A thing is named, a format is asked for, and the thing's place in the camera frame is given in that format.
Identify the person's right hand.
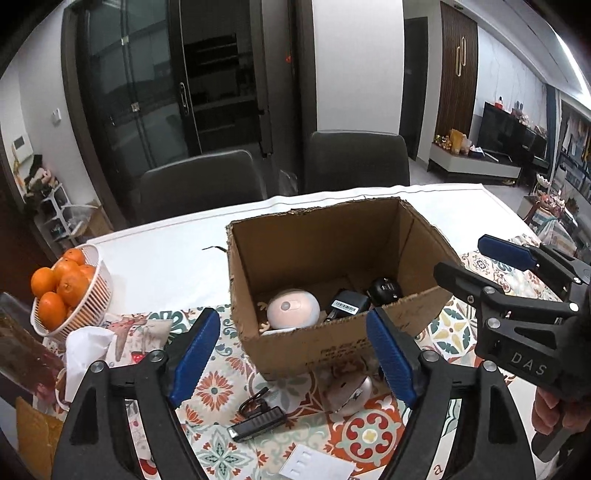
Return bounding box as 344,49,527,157
531,387,591,435

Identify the dark glass sliding door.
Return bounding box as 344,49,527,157
61,1,317,229

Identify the dark grey chair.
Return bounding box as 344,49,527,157
304,130,411,193
138,150,266,223

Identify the black tv cabinet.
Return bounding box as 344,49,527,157
477,102,550,174

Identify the pink round deer toy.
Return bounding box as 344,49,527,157
257,289,321,335

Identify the black charger with cable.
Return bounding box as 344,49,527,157
325,277,404,322

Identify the floral fabric tissue cover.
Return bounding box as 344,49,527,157
101,313,172,367

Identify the black bike light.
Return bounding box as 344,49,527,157
228,387,287,442

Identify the patterned table runner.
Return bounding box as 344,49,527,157
110,234,562,480

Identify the woven yellow placemat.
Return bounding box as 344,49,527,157
15,397,63,479

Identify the white tissue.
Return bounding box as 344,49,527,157
64,326,115,403

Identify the white rectangular power adapter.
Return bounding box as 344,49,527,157
279,444,355,480

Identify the brown wooden door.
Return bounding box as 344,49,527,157
436,2,479,136

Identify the silver computer mouse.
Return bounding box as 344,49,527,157
325,373,372,416

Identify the orange fruit back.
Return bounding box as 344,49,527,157
56,270,89,307

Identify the orange fruit front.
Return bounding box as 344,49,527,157
38,291,68,331

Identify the white shelf with clutter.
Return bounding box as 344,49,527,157
24,154,93,251

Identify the white plastic fruit basket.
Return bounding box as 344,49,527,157
30,244,113,342

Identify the orange fruit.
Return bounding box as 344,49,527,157
38,291,68,331
56,270,89,307

